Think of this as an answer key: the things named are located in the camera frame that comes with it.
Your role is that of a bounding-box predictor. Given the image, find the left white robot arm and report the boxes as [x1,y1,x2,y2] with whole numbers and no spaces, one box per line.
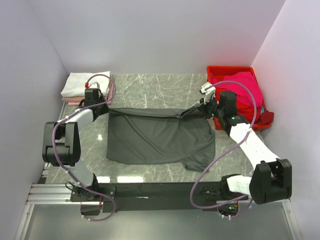
[42,86,109,201]

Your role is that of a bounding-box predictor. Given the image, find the purple cable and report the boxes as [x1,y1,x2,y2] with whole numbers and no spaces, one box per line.
[190,79,260,220]
[51,73,117,222]

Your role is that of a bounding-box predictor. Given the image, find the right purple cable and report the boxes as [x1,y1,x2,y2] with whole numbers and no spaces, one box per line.
[190,79,260,220]

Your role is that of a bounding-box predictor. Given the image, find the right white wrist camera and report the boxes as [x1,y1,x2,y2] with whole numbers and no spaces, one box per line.
[199,82,216,104]

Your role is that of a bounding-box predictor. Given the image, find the red t-shirt in bin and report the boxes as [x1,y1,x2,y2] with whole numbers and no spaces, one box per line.
[215,76,274,125]

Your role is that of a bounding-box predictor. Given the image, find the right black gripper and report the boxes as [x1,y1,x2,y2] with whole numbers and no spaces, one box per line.
[198,94,225,120]

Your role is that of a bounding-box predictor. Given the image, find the black base crossbar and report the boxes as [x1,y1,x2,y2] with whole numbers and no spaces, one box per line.
[69,181,250,214]

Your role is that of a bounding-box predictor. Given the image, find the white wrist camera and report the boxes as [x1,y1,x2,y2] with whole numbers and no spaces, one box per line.
[199,82,216,104]
[85,81,100,89]

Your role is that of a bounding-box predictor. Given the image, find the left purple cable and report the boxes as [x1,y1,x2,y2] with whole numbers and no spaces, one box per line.
[51,73,117,222]

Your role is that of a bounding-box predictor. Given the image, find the magenta t-shirt in bin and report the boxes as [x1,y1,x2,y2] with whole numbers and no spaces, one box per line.
[216,72,263,108]

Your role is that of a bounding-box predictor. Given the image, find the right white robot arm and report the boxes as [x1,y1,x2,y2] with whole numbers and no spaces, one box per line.
[200,88,292,205]

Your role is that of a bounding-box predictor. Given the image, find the folded pink t-shirt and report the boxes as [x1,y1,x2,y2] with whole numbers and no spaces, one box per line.
[62,71,116,105]

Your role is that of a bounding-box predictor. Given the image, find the aluminium frame rail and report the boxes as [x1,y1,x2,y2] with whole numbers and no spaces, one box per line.
[15,100,292,240]

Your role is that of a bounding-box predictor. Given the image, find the dark grey t-shirt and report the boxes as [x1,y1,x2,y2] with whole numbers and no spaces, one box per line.
[106,104,216,172]

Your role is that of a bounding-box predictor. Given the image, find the red plastic bin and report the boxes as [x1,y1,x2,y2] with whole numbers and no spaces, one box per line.
[207,65,272,131]

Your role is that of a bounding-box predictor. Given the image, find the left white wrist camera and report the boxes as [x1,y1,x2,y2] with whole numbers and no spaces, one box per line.
[85,81,100,89]

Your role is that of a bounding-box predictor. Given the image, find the folded white t-shirt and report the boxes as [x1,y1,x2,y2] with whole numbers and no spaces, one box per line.
[60,72,110,98]

